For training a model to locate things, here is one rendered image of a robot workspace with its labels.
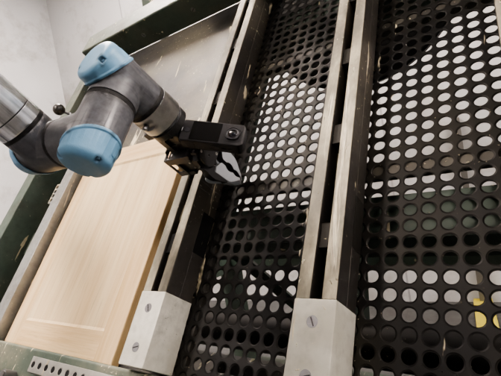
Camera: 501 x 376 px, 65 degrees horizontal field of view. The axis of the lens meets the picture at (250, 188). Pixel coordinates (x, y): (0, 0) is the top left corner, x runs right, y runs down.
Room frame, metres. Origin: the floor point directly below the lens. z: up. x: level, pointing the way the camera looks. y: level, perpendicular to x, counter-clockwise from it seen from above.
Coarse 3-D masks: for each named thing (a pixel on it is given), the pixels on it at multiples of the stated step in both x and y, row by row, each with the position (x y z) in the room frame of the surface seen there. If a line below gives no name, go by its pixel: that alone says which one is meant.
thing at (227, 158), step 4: (220, 152) 0.76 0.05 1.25; (224, 152) 0.76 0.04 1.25; (220, 156) 0.76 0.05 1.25; (224, 156) 0.76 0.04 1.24; (228, 156) 0.77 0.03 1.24; (232, 156) 0.78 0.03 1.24; (216, 160) 0.79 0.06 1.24; (220, 160) 0.76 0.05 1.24; (224, 160) 0.76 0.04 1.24; (228, 160) 0.77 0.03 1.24; (232, 160) 0.78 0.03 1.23; (224, 164) 0.78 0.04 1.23; (228, 164) 0.77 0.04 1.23; (232, 164) 0.77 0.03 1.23; (236, 164) 0.79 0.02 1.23; (228, 168) 0.78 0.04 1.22; (232, 168) 0.78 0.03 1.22; (236, 168) 0.79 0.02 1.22; (236, 172) 0.79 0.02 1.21; (236, 176) 0.79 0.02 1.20; (240, 176) 0.79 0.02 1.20
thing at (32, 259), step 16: (64, 176) 1.24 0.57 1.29; (80, 176) 1.24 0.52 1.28; (64, 192) 1.18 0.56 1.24; (48, 208) 1.18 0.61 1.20; (64, 208) 1.18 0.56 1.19; (48, 224) 1.13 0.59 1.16; (32, 240) 1.13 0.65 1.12; (48, 240) 1.12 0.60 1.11; (32, 256) 1.08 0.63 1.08; (16, 272) 1.08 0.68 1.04; (32, 272) 1.07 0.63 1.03; (16, 288) 1.04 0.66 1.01; (0, 304) 1.04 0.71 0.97; (16, 304) 1.03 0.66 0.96; (0, 320) 0.99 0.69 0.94; (0, 336) 0.99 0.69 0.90
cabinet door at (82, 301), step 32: (128, 160) 1.11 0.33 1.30; (160, 160) 1.02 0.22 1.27; (96, 192) 1.12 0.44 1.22; (128, 192) 1.02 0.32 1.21; (160, 192) 0.93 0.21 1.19; (64, 224) 1.12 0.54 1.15; (96, 224) 1.03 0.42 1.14; (128, 224) 0.95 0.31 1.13; (160, 224) 0.88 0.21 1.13; (64, 256) 1.03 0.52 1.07; (96, 256) 0.95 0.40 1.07; (128, 256) 0.88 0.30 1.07; (32, 288) 1.03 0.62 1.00; (64, 288) 0.95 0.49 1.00; (96, 288) 0.88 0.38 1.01; (128, 288) 0.82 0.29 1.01; (32, 320) 0.95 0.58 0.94; (64, 320) 0.88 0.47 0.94; (96, 320) 0.82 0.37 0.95; (128, 320) 0.77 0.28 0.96; (64, 352) 0.82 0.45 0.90; (96, 352) 0.77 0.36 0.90
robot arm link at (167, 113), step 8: (168, 96) 0.65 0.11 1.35; (160, 104) 0.62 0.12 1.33; (168, 104) 0.64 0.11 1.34; (176, 104) 0.66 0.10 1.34; (160, 112) 0.63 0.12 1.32; (168, 112) 0.64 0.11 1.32; (176, 112) 0.65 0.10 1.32; (144, 120) 0.63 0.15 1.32; (152, 120) 0.63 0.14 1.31; (160, 120) 0.63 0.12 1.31; (168, 120) 0.64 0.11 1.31; (176, 120) 0.66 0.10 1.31; (144, 128) 0.63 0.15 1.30; (152, 128) 0.64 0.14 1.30; (160, 128) 0.64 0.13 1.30; (168, 128) 0.65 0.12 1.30; (152, 136) 0.66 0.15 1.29
